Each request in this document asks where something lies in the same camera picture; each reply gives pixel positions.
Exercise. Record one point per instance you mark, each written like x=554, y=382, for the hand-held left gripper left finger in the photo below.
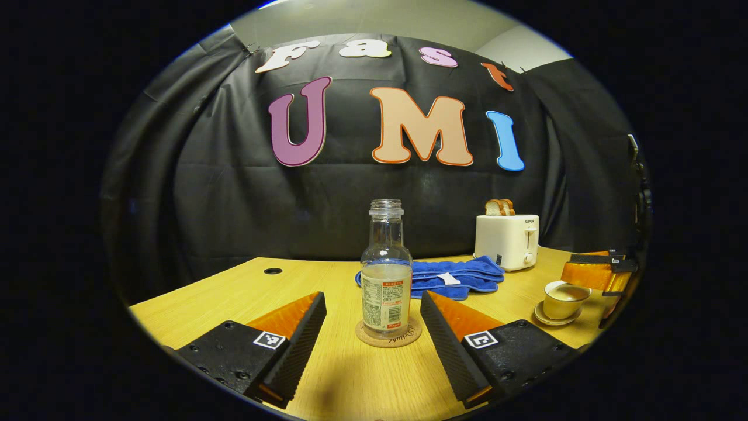
x=298, y=351

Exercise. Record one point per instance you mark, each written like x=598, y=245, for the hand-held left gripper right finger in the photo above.
x=450, y=351

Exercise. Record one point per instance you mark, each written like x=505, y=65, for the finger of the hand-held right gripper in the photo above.
x=587, y=275
x=620, y=283

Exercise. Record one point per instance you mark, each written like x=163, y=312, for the round cork coaster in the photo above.
x=409, y=338

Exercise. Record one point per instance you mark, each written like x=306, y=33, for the white teacup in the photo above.
x=561, y=310

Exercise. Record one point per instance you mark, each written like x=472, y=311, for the clear plastic water bottle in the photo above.
x=385, y=292

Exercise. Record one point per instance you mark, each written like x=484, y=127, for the white saucer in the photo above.
x=549, y=321

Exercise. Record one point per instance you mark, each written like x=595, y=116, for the blue towel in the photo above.
x=467, y=278

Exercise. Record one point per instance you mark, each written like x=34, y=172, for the white toaster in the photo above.
x=505, y=242

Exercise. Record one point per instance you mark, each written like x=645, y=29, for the toasted bread slice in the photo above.
x=509, y=207
x=494, y=208

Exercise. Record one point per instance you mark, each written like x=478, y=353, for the black backdrop cloth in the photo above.
x=234, y=204

